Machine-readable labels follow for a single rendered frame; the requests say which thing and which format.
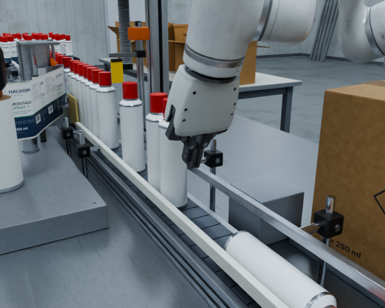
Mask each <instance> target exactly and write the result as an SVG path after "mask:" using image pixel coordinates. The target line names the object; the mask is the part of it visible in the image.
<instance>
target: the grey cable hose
mask: <svg viewBox="0 0 385 308"><path fill-rule="evenodd" d="M117 1H118V2H117V3H118V17H119V32H120V33H119V34H120V38H119V39H120V51H121V53H128V52H131V40H129V39H128V27H130V15H129V14H130V13H129V12H130V11H129V0H117ZM121 58H122V62H123V70H132V69H133V63H132V57H121Z"/></svg>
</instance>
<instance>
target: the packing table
mask: <svg viewBox="0 0 385 308"><path fill-rule="evenodd" d="M111 59H118V57H115V58H102V59H99V62H102V63H104V71H105V72H110V69H111ZM123 74H125V75H128V76H132V77H134V78H137V70H136V64H135V63H133V69H132V70H123ZM175 74H176V72H175V71H169V90H171V86H172V83H173V80H174V77H175ZM144 81H145V82H148V80H147V67H146V66H145V65H144ZM301 85H302V81H298V80H294V79H288V78H282V77H278V76H273V75H266V74H263V73H257V72H256V73H255V84H245V85H240V87H239V93H238V100H239V99H245V98H255V97H265V96H271V95H281V94H283V96H282V112H281V121H280V130H281V131H284V132H286V133H290V119H291V111H292V96H293V86H301Z"/></svg>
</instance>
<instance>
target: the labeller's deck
mask: <svg viewBox="0 0 385 308"><path fill-rule="evenodd" d="M45 132H46V140H47V141H46V142H40V135H38V136H37V142H38V147H40V150H39V151H38V152H35V153H23V152H22V151H21V150H22V149H23V144H22V140H21V141H18V148H19V153H20V160H21V168H22V173H23V178H24V183H23V184H22V185H21V186H20V187H19V188H17V189H14V190H12V191H8V192H3V193H0V254H4V253H7V252H12V251H16V250H19V249H24V248H28V247H31V246H36V245H39V244H43V243H48V242H51V241H56V240H61V239H64V238H68V237H73V236H76V235H80V234H84V233H88V232H93V231H96V230H100V229H105V228H108V227H109V219H108V206H107V204H106V203H105V202H104V200H103V199H102V198H101V197H100V195H99V194H98V193H97V192H96V190H95V189H94V187H93V186H92V185H91V184H90V183H89V181H88V180H87V178H86V177H85V176H84V175H83V173H82V172H81V171H80V170H79V169H78V167H77V166H76V164H75V163H74V162H73V161H72V159H71V158H70V157H69V156H68V155H67V153H66V152H65V150H64V149H63V148H62V147H61V145H60V144H59V143H58V142H57V141H56V139H55V138H54V136H53V135H52V134H51V133H50V131H49V130H48V129H47V128H45Z"/></svg>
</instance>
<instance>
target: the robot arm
mask: <svg viewBox="0 0 385 308"><path fill-rule="evenodd" d="M316 4H317V0H192V6H191V13H190V18H189V24H188V31H187V35H186V42H185V49H184V53H183V61H184V63H185V64H184V65H180V66H179V68H178V70H177V72H176V74H175V77H174V80H173V83H172V86H171V88H170V92H169V97H168V100H167V105H166V110H165V115H164V119H165V121H166V122H169V125H168V128H167V130H166V132H165V135H166V137H167V138H168V140H171V141H182V143H184V146H183V152H182V156H181V157H182V160H183V161H184V163H186V165H187V166H188V167H189V169H193V168H194V167H195V168H198V167H199V166H200V161H201V159H202V156H203V153H204V148H207V147H208V145H209V143H210V141H211V140H212V139H213V138H214V137H215V136H216V135H217V134H221V133H224V132H226V131H227V130H228V128H229V127H230V126H231V124H232V121H233V118H234V115H235V110H236V106H237V101H238V93H239V87H240V73H241V70H242V68H243V63H244V59H245V56H246V51H247V49H248V45H249V43H250V42H252V41H260V42H265V43H271V44H275V45H284V46H293V45H298V44H300V43H302V42H303V41H305V39H306V38H307V37H308V36H309V34H310V32H311V30H312V26H313V24H314V22H315V12H316V9H317V7H316ZM338 4H339V28H338V39H339V46H340V50H341V52H342V54H343V55H344V56H345V57H346V58H347V59H348V60H350V61H353V62H360V63H363V62H369V61H373V60H375V59H379V58H382V57H384V56H385V1H383V2H381V3H378V4H376V5H373V6H371V7H367V6H365V4H364V0H338Z"/></svg>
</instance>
